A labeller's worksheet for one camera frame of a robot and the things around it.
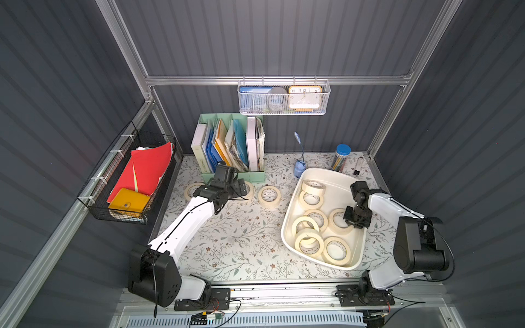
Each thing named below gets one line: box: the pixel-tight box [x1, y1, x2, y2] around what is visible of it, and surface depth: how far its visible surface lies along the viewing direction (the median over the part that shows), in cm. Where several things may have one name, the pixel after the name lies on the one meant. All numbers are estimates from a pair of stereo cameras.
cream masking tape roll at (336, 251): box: [321, 236, 352, 266], surface depth 84 cm
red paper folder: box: [106, 142, 173, 203], surface depth 76 cm
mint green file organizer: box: [197, 112, 266, 183], surface depth 99 cm
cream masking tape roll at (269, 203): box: [257, 185, 281, 209], surface depth 100 cm
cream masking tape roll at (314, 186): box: [302, 179, 327, 195], surface depth 101 cm
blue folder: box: [206, 127, 223, 174], surface depth 96 cm
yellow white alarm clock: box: [288, 85, 323, 109], surface depth 90 cm
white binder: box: [246, 116, 259, 173], surface depth 99 cm
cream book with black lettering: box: [190, 123, 211, 174], surface depth 93 cm
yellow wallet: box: [108, 187, 152, 216], surface depth 65 cm
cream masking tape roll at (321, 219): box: [302, 209, 329, 233], surface depth 95 cm
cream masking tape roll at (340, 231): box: [328, 207, 355, 236], surface depth 91 cm
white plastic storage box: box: [280, 167, 367, 271], surface depth 90 cm
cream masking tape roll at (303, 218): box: [291, 215, 320, 236], surface depth 88 cm
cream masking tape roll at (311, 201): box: [298, 190, 325, 210], surface depth 100 cm
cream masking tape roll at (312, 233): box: [293, 228, 325, 258], surface depth 81 cm
